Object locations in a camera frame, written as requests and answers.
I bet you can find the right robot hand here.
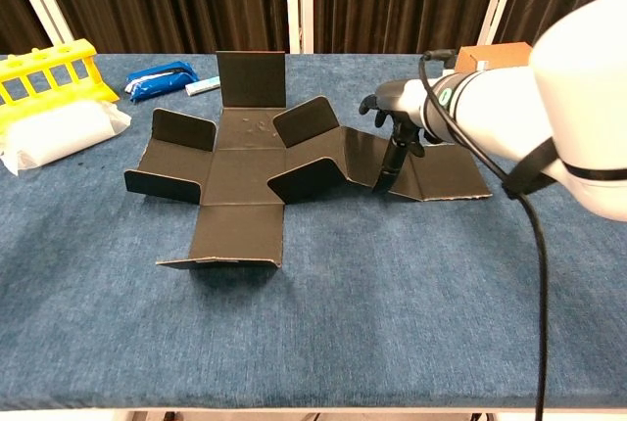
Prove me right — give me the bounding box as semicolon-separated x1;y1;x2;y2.
359;78;442;196

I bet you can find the black cardboard folding box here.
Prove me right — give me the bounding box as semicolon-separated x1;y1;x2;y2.
123;50;493;269

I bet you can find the small brown cardboard box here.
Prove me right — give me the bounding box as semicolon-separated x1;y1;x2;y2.
453;43;534;72

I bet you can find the red capped marker pen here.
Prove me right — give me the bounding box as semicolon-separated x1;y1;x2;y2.
184;75;220;97

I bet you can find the blue fabric table mat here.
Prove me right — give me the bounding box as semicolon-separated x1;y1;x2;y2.
0;52;627;410

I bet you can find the blue stapler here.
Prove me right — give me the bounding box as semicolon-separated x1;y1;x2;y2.
124;61;199;103

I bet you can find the black pleated curtain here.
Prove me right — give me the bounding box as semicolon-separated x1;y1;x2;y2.
0;0;627;55

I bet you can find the white plastic wrapped pack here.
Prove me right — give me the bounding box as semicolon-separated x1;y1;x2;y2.
0;100;132;176

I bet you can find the yellow test tube rack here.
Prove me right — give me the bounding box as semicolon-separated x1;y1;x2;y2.
0;39;121;121

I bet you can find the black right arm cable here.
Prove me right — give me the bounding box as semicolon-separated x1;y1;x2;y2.
418;48;549;421

